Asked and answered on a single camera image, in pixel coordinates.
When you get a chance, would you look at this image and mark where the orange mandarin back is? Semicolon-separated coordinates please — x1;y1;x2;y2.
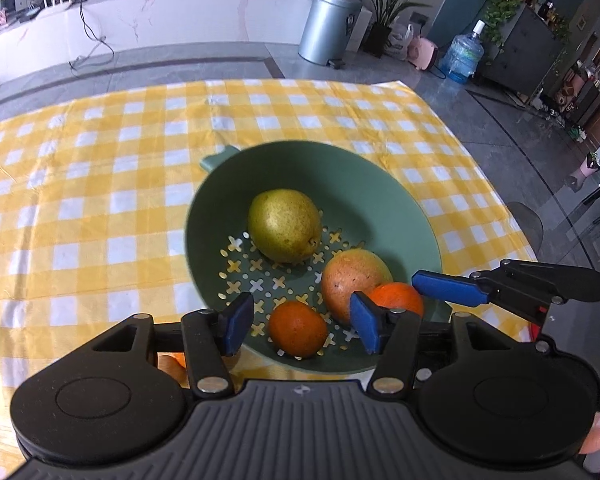
367;282;425;318

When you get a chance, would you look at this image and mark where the orange mandarin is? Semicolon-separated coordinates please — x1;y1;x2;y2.
158;353;188;387
367;282;425;318

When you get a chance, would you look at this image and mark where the orange mandarin front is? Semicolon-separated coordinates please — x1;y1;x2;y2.
158;353;188;387

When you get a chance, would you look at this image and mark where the reddish-green mango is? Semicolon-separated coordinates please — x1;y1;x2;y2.
321;248;393;325

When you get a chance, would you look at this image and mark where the large speckled orange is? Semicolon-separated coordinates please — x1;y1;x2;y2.
268;301;328;359

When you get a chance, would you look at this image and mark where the green-yellow pear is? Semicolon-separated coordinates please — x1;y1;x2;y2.
247;188;322;264

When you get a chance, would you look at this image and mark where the green colander bowl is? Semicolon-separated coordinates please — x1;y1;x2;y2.
185;141;442;375

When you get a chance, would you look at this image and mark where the yellow checkered tablecloth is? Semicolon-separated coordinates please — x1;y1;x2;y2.
0;79;533;479

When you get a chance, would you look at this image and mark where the blue water jug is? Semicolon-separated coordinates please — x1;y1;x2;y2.
439;20;486;84

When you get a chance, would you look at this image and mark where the pink piggy bank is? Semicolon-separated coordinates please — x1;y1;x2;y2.
407;36;438;72

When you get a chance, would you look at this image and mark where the dark cabinet with vines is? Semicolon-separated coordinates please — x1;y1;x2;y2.
479;0;574;96

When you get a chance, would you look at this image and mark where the grey metal trash bin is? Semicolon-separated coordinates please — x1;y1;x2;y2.
298;0;362;68

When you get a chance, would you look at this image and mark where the potted plant by bin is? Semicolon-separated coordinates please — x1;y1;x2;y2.
363;0;430;58

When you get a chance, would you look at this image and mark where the white tv console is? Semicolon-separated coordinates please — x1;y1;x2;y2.
0;0;312;84

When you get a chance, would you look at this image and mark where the black power cable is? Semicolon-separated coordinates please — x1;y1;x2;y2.
68;1;117;72

